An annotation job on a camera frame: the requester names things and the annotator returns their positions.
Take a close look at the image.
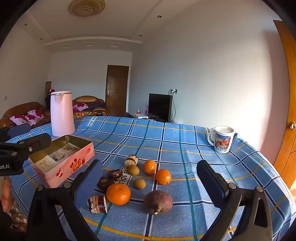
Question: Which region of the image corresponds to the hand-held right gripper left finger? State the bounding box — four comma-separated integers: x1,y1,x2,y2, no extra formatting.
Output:
26,159,103,241

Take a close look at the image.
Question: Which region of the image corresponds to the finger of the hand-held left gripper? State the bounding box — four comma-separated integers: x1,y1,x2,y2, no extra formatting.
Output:
0,123,31,142
0,133,52,163

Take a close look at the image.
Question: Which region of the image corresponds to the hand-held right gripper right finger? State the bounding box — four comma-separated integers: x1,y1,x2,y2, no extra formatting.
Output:
196,160,273,241

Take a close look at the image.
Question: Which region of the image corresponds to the dark chocolate pastry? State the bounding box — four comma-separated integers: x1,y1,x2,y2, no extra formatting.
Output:
97,177,115,192
107,169,123,182

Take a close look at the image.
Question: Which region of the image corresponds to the layered chocolate cake slice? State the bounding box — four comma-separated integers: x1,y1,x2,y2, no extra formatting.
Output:
87,195,108,214

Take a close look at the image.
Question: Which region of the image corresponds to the pink tin box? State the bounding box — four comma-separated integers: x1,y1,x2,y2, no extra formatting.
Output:
28,134,95,189

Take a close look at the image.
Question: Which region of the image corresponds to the large mandarin orange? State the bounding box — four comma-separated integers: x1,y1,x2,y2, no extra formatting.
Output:
106,183,131,206

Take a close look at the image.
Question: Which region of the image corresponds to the small orange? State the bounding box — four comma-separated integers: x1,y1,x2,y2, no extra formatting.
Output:
155,169,172,185
143,160,157,175

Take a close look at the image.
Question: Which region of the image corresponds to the purple passion fruit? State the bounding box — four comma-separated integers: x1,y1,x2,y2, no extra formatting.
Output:
143,190,173,215

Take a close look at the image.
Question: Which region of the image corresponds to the person's left hand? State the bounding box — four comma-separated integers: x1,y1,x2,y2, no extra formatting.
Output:
1,177,12,212

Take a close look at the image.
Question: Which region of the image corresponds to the floral pillow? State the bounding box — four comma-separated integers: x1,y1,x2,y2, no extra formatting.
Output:
25,109,45,126
73,103,89,112
10,115,28,126

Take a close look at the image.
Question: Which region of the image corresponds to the brown leather sofa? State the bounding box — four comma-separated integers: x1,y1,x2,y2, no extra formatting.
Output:
0,101,51,130

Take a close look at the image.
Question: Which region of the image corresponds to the printed paper sheet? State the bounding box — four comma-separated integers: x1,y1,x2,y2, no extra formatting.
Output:
35,142,79,173

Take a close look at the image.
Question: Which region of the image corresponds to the blue plaid tablecloth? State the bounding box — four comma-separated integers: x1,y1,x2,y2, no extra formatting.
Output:
5,115,293,241

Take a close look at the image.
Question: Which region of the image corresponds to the pink electric kettle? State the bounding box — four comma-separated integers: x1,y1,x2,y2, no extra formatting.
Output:
50,91,75,137

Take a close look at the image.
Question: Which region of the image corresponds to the white printed mug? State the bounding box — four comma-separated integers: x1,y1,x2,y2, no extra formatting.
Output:
206,126,235,154

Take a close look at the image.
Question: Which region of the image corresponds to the wrapped chocolate cake roll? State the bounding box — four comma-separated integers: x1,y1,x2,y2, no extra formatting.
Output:
125,154,139,167

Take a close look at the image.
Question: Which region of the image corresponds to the tall vase with red flowers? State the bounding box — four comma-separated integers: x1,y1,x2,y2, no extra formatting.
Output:
45,81,56,105

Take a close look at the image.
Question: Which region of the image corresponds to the brown patterned cloth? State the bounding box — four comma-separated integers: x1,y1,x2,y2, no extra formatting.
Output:
7,200,28,232

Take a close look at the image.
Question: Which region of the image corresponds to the dark purple blanket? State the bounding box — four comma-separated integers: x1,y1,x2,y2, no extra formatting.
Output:
88,102,107,110

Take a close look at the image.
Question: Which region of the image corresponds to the brown leather armchair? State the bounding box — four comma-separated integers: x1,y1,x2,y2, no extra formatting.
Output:
72,96,107,118

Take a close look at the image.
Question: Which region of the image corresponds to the black television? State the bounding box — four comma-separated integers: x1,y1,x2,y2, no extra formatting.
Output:
148,93,173,123

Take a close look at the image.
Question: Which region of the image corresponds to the dark brown room door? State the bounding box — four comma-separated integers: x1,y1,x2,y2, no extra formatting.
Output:
105,65,129,116

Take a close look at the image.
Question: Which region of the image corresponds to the orange wooden door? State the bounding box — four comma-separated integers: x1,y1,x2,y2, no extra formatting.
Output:
273,20,296,183

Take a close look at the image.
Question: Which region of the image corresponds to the round gold ceiling lamp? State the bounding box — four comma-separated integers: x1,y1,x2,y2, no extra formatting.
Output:
69,0,105,17

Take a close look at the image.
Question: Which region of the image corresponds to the black power cable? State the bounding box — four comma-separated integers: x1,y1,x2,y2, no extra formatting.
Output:
170,90,177,122

